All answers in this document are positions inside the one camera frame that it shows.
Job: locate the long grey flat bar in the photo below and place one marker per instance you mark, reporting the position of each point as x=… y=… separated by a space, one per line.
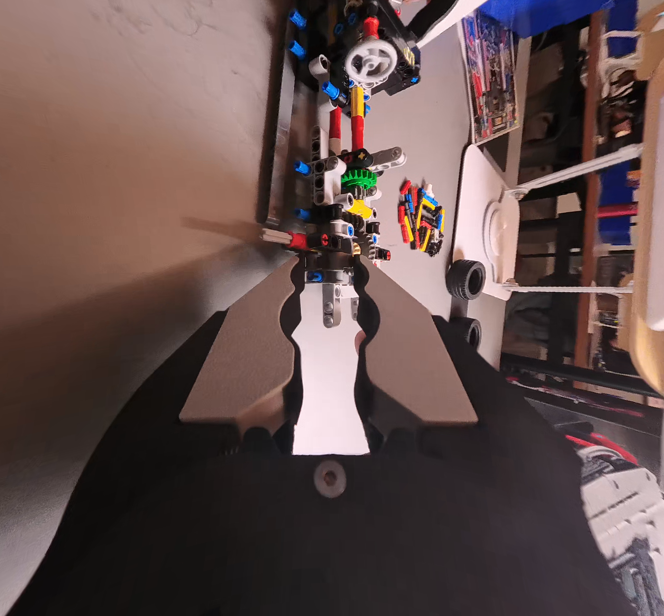
x=280 y=133

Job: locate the white printed lego box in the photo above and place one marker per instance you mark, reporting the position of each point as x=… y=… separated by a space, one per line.
x=622 y=512

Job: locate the white book stand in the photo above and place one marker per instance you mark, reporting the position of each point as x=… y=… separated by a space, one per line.
x=477 y=200

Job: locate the colourful printed sheet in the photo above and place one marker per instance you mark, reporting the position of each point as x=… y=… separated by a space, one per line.
x=493 y=81

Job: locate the lego technic model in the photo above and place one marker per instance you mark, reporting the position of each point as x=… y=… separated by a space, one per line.
x=357 y=107

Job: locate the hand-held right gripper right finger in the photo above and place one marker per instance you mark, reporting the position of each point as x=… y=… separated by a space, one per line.
x=410 y=361

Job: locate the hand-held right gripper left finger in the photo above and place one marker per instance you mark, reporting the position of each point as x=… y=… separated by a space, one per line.
x=244 y=356

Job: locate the tan wooden chair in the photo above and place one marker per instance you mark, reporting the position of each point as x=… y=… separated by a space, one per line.
x=651 y=211

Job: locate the black lego tyre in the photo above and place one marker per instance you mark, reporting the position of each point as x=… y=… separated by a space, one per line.
x=459 y=278
x=472 y=333

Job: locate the pile of small lego pieces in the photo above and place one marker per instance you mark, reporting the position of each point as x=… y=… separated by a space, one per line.
x=420 y=221

